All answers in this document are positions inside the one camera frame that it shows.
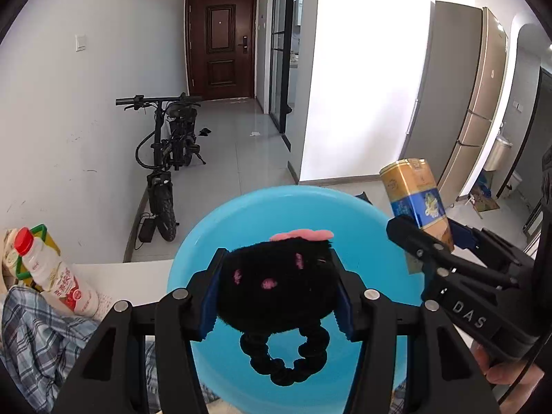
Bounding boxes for white milk bottle red cap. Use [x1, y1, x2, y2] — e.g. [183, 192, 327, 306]
[13, 227, 102, 317]

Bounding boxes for right hand-held gripper cable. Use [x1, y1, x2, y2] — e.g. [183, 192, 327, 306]
[496, 345, 545, 414]

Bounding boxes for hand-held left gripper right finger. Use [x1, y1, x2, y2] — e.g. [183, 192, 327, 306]
[330, 250, 501, 414]

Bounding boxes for black bike charger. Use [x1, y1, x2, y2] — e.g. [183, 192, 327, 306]
[136, 213, 158, 251]

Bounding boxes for black plush hair scrunchie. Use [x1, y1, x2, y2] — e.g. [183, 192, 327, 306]
[216, 228, 341, 386]

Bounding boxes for white desktop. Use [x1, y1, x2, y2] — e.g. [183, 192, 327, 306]
[71, 261, 174, 311]

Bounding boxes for yellow carton green handle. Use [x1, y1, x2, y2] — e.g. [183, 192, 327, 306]
[2, 223, 61, 289]

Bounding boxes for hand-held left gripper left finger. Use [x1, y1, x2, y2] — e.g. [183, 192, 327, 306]
[52, 248, 229, 414]

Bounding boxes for cardboard box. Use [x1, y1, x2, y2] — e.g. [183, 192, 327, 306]
[468, 183, 500, 219]

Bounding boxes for brown entrance door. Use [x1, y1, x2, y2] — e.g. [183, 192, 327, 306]
[185, 0, 258, 102]

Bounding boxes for black electric bike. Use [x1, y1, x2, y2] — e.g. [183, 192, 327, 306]
[116, 92, 208, 242]

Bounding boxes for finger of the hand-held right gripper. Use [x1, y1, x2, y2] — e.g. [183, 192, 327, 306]
[448, 220, 536, 269]
[386, 215, 519, 290]

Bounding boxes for white bin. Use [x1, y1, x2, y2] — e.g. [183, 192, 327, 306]
[483, 136, 514, 171]

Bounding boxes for gold and grey refrigerator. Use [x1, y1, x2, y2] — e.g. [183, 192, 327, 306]
[399, 0, 510, 208]

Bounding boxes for black framed glass door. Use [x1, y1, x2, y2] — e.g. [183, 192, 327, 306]
[268, 0, 305, 134]

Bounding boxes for beige snack packets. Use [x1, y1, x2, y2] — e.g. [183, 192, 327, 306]
[0, 228, 19, 289]

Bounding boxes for gold and blue box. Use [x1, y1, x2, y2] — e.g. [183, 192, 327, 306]
[379, 158, 455, 274]

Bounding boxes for blue plastic basin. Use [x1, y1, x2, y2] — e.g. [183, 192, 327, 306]
[167, 185, 421, 414]

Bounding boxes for blue plaid shirt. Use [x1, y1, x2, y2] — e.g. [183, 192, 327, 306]
[0, 285, 408, 414]

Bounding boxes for person's right hand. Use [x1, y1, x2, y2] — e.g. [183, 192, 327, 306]
[470, 341, 546, 386]

